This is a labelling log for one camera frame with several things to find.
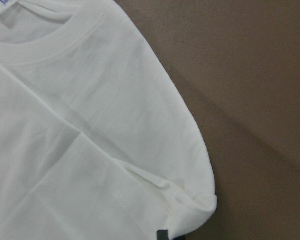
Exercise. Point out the white long-sleeve printed shirt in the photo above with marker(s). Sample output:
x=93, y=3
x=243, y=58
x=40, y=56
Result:
x=96, y=142

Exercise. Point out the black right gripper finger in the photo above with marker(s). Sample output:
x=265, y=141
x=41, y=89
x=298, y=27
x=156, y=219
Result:
x=162, y=234

